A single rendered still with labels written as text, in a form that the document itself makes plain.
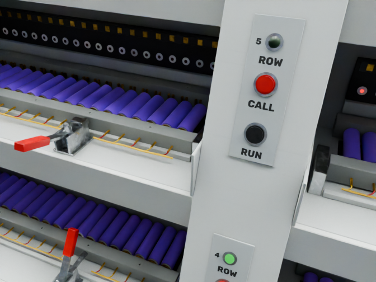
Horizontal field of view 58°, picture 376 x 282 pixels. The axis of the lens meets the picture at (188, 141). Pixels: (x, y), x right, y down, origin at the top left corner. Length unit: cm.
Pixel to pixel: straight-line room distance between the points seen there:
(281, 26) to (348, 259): 21
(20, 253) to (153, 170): 28
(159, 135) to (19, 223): 29
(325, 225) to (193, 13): 22
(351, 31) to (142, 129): 23
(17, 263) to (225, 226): 33
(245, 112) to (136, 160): 14
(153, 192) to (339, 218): 18
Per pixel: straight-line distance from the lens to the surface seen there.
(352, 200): 37
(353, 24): 31
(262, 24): 30
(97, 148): 41
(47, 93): 51
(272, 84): 29
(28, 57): 63
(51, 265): 55
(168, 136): 38
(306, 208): 35
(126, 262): 50
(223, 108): 31
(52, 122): 46
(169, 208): 36
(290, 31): 29
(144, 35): 51
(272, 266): 35
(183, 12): 33
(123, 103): 46
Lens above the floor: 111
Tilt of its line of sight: 15 degrees down
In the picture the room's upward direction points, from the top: 9 degrees clockwise
